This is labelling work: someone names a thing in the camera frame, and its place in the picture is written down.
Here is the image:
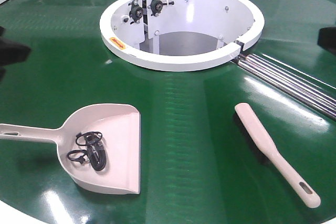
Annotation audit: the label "white inner conveyor ring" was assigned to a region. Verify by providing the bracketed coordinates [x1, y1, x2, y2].
[99, 0, 265, 72]

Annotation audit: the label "right black bearing block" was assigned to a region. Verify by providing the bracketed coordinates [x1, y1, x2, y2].
[150, 0, 174, 17]

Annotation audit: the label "steel rollers right seam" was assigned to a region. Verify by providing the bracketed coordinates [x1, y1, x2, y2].
[232, 54, 335, 120]

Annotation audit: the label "thin black wire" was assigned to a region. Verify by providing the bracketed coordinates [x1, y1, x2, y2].
[66, 131, 103, 166]

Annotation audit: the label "black bearing block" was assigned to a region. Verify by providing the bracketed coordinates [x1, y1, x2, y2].
[129, 0, 143, 24]
[150, 0, 174, 17]

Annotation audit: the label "left black bearing block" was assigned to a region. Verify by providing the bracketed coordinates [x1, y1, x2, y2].
[129, 0, 143, 24]

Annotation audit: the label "pink plastic dustpan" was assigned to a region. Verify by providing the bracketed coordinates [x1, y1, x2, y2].
[1, 103, 141, 195]

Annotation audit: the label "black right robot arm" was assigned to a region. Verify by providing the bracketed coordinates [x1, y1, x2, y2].
[317, 27, 336, 55]

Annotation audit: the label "beige hand brush black bristles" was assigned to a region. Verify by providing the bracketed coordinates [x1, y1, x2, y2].
[235, 103, 321, 208]

